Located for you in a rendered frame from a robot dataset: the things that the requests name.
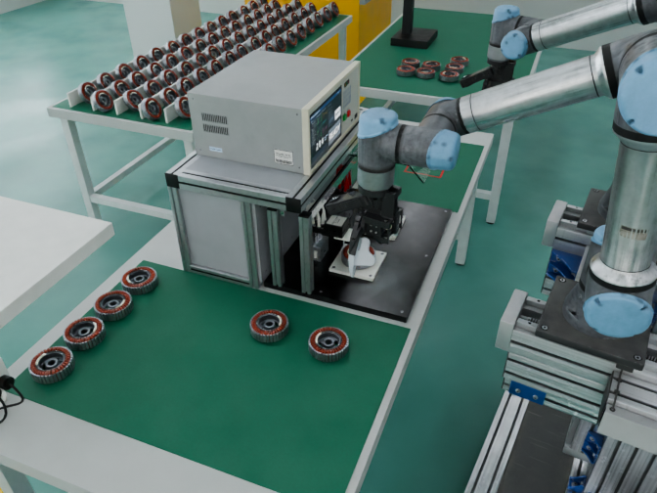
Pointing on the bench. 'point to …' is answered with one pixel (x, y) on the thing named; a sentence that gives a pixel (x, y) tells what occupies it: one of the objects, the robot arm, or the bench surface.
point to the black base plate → (393, 295)
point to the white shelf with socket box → (38, 259)
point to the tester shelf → (258, 177)
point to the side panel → (215, 237)
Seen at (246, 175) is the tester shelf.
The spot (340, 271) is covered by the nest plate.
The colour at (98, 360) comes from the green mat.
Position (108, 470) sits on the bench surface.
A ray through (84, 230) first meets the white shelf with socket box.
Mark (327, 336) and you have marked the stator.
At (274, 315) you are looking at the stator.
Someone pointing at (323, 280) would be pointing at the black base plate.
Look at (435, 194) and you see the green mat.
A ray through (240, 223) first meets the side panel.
